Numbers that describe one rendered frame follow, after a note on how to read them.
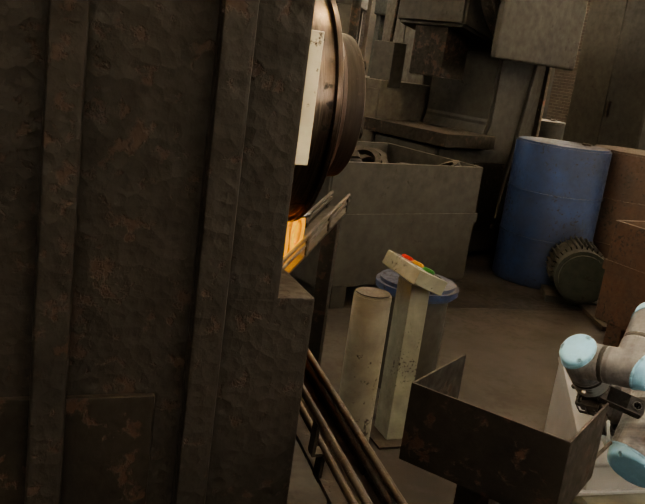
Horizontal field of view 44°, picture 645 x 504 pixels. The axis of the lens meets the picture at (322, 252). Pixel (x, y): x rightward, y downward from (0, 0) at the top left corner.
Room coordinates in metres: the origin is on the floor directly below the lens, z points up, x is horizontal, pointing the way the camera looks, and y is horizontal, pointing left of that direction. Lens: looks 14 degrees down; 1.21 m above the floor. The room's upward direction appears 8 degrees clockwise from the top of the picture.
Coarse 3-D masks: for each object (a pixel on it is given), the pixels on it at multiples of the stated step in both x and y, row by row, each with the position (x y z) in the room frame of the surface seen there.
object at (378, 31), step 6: (378, 0) 13.73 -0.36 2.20; (384, 0) 13.58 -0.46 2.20; (378, 6) 13.71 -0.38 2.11; (384, 6) 13.56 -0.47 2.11; (378, 12) 13.69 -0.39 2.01; (384, 12) 13.54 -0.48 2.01; (378, 18) 13.76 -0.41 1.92; (384, 18) 13.74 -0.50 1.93; (378, 24) 13.74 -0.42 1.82; (378, 30) 13.72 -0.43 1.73; (378, 36) 13.71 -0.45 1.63; (372, 42) 13.83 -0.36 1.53; (372, 48) 13.80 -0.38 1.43; (372, 54) 13.78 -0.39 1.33
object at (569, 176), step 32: (512, 160) 5.04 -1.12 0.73; (544, 160) 4.74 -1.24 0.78; (576, 160) 4.69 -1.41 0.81; (608, 160) 4.81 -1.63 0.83; (512, 192) 4.89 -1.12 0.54; (544, 192) 4.72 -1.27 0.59; (576, 192) 4.69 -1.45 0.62; (512, 224) 4.83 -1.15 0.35; (544, 224) 4.70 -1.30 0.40; (576, 224) 4.70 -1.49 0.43; (512, 256) 4.79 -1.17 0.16; (544, 256) 4.69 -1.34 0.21
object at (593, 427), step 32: (416, 384) 1.19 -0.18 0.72; (448, 384) 1.31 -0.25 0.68; (416, 416) 1.18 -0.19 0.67; (448, 416) 1.15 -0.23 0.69; (480, 416) 1.13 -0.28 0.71; (416, 448) 1.18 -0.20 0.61; (448, 448) 1.15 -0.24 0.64; (480, 448) 1.12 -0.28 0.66; (512, 448) 1.10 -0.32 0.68; (544, 448) 1.07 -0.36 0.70; (576, 448) 1.09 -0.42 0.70; (448, 480) 1.14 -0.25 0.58; (480, 480) 1.12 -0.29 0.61; (512, 480) 1.09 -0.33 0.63; (544, 480) 1.06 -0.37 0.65; (576, 480) 1.13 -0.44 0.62
